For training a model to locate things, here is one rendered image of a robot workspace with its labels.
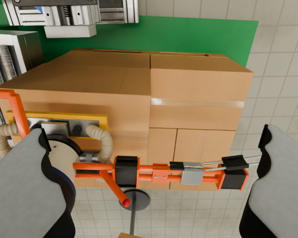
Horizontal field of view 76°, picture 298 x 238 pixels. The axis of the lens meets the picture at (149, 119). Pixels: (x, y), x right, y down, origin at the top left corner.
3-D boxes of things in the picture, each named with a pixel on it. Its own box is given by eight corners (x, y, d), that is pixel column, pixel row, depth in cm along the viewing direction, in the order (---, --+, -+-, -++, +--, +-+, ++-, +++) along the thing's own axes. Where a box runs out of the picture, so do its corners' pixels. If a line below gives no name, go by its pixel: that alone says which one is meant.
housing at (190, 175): (178, 175, 68) (179, 185, 64) (180, 160, 65) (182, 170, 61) (197, 175, 68) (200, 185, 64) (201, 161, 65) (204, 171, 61)
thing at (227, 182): (213, 179, 68) (217, 190, 64) (218, 163, 65) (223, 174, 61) (236, 179, 69) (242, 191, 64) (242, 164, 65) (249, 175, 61)
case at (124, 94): (56, 123, 127) (21, 166, 92) (43, 63, 107) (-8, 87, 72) (147, 128, 128) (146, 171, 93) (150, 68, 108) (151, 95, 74)
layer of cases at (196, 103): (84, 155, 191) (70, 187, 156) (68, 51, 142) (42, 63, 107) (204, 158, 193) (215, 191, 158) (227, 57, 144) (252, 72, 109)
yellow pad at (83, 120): (16, 133, 71) (7, 141, 67) (8, 109, 66) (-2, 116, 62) (108, 137, 72) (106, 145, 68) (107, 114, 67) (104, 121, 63)
